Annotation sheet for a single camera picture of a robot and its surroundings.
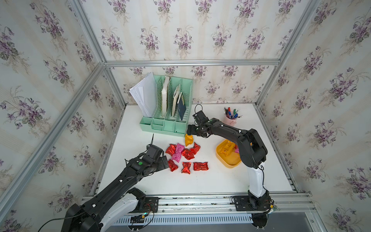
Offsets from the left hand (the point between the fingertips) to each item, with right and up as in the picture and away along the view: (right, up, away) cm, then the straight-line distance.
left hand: (163, 165), depth 81 cm
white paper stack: (-15, +43, +15) cm, 48 cm away
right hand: (+17, +17, +15) cm, 29 cm away
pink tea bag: (+7, +4, +6) cm, 10 cm away
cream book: (-1, +44, +11) cm, 45 cm away
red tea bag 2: (+14, +4, +8) cm, 17 cm away
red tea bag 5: (+13, -2, +1) cm, 13 cm away
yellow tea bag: (+15, +12, +14) cm, 24 cm away
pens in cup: (+46, +30, +21) cm, 59 cm away
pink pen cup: (+45, +24, +17) cm, 54 cm away
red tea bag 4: (+5, -1, +3) cm, 5 cm away
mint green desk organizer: (+2, +35, +23) cm, 42 cm away
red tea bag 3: (+19, +7, +10) cm, 23 cm away
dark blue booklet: (+10, +36, +26) cm, 45 cm away
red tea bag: (+3, +7, +10) cm, 13 cm away
